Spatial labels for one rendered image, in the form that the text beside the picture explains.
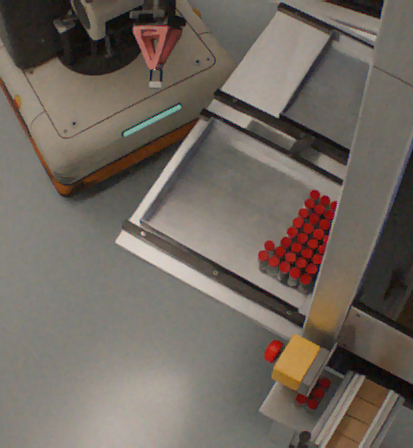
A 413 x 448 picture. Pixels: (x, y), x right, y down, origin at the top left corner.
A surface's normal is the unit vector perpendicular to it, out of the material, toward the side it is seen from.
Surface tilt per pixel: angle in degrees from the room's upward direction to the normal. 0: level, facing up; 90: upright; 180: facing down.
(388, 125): 90
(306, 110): 0
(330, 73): 0
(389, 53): 90
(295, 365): 0
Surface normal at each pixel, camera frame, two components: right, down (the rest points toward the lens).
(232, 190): -0.01, -0.41
